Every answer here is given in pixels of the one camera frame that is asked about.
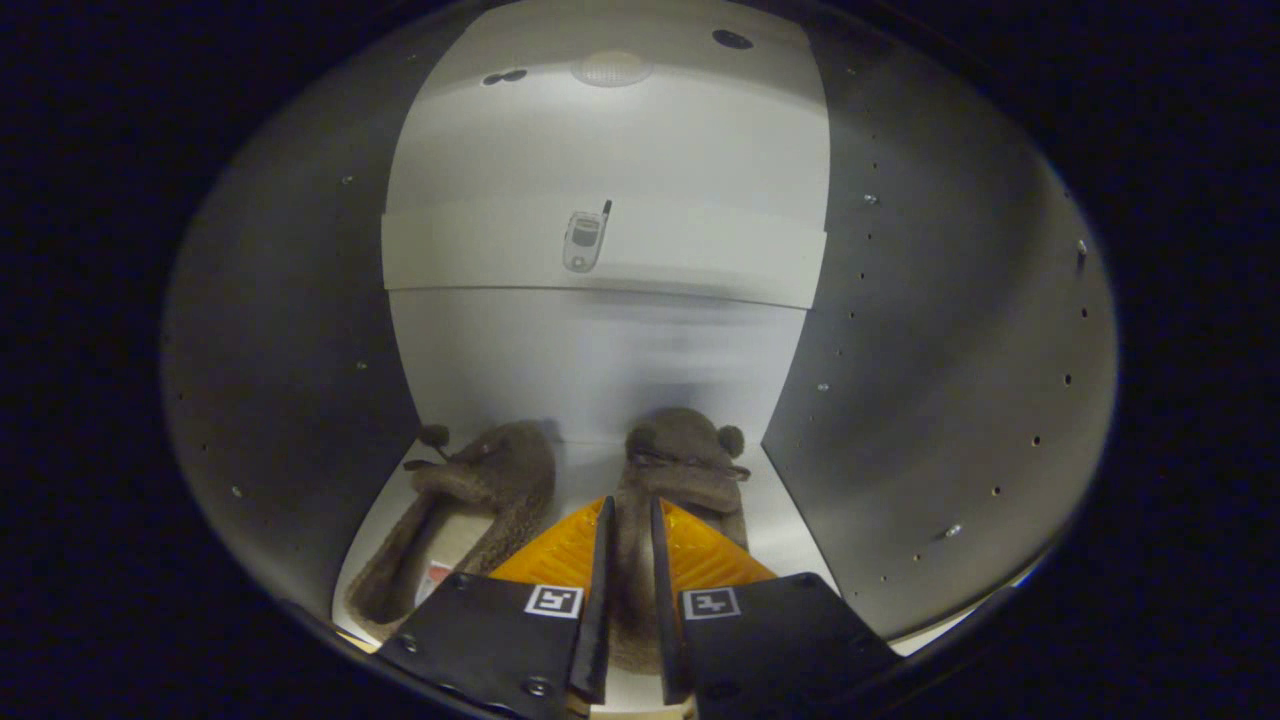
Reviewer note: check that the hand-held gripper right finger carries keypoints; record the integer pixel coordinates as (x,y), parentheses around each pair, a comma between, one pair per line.
(668,620)

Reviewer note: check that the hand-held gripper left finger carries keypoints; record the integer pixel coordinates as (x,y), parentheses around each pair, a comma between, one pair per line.
(598,600)

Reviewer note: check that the brown fuzzy shoe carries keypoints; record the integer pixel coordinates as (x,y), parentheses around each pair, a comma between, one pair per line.
(500,470)
(685,450)

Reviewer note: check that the grey shoe cabinet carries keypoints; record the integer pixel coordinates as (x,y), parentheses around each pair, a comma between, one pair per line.
(950,350)

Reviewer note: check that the round puck light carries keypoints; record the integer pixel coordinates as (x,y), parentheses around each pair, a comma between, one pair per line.
(612,68)

